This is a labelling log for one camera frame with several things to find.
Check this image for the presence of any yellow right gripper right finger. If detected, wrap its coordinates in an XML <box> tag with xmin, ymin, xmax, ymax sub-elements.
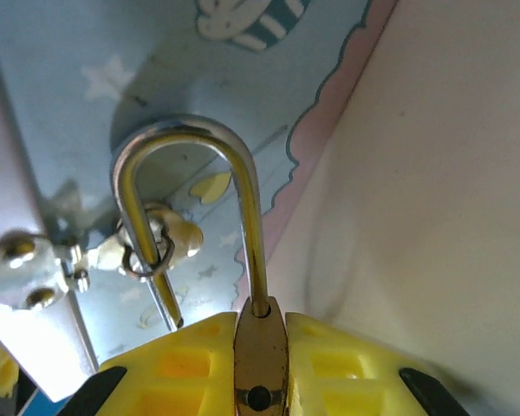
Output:
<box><xmin>284</xmin><ymin>310</ymin><xmax>474</xmax><ymax>416</ymax></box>

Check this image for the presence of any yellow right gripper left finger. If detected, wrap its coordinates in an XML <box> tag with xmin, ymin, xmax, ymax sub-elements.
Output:
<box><xmin>71</xmin><ymin>310</ymin><xmax>237</xmax><ymax>416</ymax></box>

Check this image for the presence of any brass padlock with steel shackle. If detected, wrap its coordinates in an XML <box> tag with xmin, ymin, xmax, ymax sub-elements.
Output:
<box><xmin>111</xmin><ymin>113</ymin><xmax>292</xmax><ymax>416</ymax></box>

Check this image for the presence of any silver metal box latch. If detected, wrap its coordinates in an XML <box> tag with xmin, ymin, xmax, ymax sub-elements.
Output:
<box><xmin>0</xmin><ymin>198</ymin><xmax>205</xmax><ymax>311</ymax></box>

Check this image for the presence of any small dark wire ring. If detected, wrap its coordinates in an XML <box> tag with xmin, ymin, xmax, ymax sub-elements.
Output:
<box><xmin>124</xmin><ymin>231</ymin><xmax>176</xmax><ymax>279</ymax></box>

